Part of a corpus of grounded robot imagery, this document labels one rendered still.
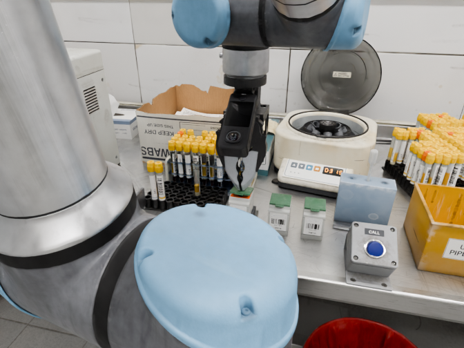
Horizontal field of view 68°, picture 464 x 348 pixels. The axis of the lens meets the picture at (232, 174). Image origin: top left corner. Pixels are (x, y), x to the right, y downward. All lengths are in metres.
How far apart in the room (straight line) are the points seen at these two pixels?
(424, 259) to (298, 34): 0.44
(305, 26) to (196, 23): 0.13
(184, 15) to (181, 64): 0.78
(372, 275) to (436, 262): 0.11
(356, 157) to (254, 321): 0.64
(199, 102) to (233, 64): 0.62
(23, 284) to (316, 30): 0.35
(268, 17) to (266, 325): 0.31
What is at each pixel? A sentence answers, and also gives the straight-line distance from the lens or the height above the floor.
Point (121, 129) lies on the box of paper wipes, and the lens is 1.15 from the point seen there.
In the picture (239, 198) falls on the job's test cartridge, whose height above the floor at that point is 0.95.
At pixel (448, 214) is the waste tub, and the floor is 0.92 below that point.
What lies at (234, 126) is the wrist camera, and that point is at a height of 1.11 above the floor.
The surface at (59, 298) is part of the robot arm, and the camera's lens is 0.30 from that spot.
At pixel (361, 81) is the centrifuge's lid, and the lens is 1.09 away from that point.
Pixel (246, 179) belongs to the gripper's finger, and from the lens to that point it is 0.63.
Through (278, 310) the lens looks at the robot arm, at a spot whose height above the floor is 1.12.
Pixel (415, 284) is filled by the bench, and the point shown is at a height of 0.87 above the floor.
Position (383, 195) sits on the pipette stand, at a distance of 0.70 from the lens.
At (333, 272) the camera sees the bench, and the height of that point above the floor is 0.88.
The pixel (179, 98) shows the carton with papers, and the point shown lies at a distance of 1.17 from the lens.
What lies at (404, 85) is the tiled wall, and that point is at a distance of 1.18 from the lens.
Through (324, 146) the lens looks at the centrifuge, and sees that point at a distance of 0.82.
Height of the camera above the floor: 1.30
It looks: 28 degrees down
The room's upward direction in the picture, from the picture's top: straight up
